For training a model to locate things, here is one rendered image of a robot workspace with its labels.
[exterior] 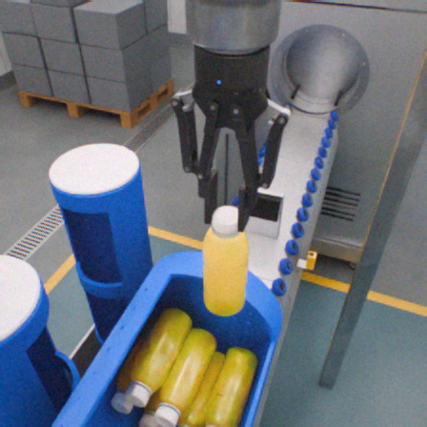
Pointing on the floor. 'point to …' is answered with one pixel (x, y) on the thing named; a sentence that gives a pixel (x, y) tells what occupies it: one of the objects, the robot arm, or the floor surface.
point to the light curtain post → (381, 221)
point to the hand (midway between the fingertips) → (227, 201)
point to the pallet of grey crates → (91, 54)
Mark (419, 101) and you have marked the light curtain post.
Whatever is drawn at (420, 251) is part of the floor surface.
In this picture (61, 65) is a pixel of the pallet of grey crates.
